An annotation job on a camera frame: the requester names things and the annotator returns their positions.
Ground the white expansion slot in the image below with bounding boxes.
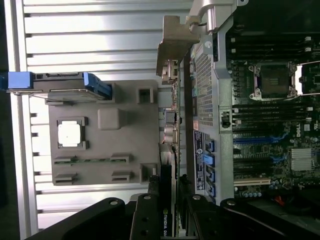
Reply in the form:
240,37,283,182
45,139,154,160
233,177,272,186

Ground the grey parts rack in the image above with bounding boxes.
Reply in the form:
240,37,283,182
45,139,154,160
44,79,161,186

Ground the blue expansion slot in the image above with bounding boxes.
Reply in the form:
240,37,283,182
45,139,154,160
233,136,273,144

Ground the silver CPU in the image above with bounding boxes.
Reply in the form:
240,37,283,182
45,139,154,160
57,123,82,146

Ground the green motherboard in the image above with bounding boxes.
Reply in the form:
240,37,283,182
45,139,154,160
226,32,320,201

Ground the silver chipset heatsink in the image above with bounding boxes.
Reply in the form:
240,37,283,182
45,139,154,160
290,148,316,172

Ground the dark grey PC case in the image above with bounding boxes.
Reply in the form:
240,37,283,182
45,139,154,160
183,0,320,240

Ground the CPU socket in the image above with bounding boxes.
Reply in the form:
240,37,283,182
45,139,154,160
249,61,299,100

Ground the hard disk in blue caddy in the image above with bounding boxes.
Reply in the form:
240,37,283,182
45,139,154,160
0,71,112,101

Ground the metal socket cover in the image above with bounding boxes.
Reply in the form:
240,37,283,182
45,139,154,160
296,63,320,96

